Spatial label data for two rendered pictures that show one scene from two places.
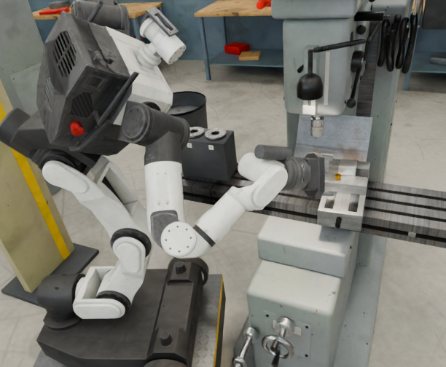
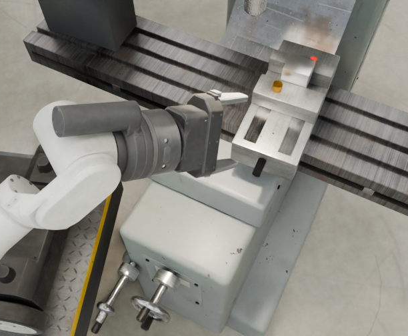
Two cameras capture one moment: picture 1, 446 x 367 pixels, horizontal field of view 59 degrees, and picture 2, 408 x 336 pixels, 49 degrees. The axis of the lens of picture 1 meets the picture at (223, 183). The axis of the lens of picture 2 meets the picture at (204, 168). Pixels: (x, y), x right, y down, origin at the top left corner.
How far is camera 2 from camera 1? 0.57 m
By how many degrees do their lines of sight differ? 24
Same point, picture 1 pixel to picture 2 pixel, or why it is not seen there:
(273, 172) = (80, 178)
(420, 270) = not seen: hidden behind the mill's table
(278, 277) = (169, 215)
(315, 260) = (222, 201)
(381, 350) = (306, 269)
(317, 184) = (201, 161)
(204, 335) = (77, 251)
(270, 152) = (83, 127)
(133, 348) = not seen: outside the picture
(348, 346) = (263, 272)
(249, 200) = (31, 223)
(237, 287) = not seen: hidden behind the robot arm
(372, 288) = (313, 198)
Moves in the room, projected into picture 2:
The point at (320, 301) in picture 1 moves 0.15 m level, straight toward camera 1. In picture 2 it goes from (217, 263) to (199, 322)
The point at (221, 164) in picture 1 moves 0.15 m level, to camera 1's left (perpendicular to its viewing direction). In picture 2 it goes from (103, 24) to (44, 25)
